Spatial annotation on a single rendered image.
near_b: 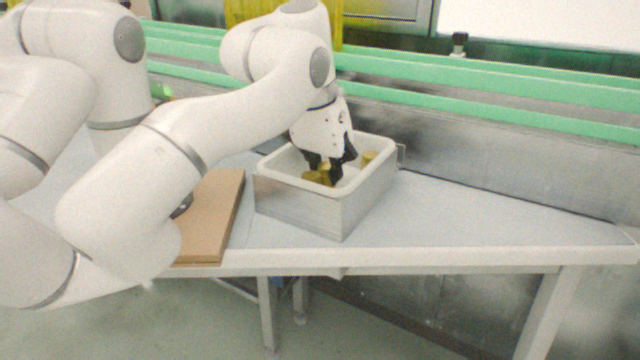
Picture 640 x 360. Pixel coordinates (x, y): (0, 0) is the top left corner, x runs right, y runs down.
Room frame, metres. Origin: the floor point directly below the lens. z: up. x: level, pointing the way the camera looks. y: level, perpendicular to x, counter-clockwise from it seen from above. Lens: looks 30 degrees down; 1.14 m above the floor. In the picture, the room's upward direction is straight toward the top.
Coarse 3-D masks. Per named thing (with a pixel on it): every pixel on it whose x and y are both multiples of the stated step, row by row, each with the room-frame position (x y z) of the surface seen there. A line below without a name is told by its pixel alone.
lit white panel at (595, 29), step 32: (448, 0) 0.87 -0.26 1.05; (480, 0) 0.84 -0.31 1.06; (512, 0) 0.81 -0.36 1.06; (544, 0) 0.78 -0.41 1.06; (576, 0) 0.76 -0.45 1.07; (608, 0) 0.73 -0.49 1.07; (480, 32) 0.84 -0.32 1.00; (512, 32) 0.81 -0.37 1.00; (544, 32) 0.78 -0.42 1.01; (576, 32) 0.75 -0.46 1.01; (608, 32) 0.73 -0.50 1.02
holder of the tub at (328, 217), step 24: (384, 168) 0.61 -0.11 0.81; (264, 192) 0.55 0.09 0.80; (288, 192) 0.52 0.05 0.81; (312, 192) 0.50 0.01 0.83; (360, 192) 0.53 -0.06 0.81; (384, 192) 0.62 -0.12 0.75; (288, 216) 0.53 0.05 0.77; (312, 216) 0.50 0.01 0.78; (336, 216) 0.48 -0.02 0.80; (360, 216) 0.53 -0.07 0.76; (336, 240) 0.48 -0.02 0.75
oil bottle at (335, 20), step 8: (320, 0) 0.85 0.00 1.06; (328, 0) 0.85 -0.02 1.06; (336, 0) 0.86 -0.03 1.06; (328, 8) 0.85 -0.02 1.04; (336, 8) 0.86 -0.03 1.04; (336, 16) 0.86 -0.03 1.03; (336, 24) 0.86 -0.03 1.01; (336, 32) 0.86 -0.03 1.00; (336, 40) 0.86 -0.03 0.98; (336, 48) 0.86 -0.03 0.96
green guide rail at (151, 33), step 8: (144, 32) 1.09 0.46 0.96; (152, 32) 1.07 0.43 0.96; (160, 32) 1.06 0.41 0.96; (168, 32) 1.04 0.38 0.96; (176, 40) 1.03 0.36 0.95; (184, 40) 1.01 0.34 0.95; (192, 40) 1.00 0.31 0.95; (200, 40) 0.98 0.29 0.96; (208, 40) 0.97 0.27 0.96; (216, 40) 0.96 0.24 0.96
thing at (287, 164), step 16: (288, 144) 0.65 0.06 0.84; (352, 144) 0.70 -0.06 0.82; (368, 144) 0.68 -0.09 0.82; (384, 144) 0.67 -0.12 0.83; (272, 160) 0.60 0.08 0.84; (288, 160) 0.63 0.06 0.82; (304, 160) 0.67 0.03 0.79; (272, 176) 0.54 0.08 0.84; (288, 176) 0.53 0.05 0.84; (352, 176) 0.65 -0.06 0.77; (320, 192) 0.49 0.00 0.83; (336, 192) 0.48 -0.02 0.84
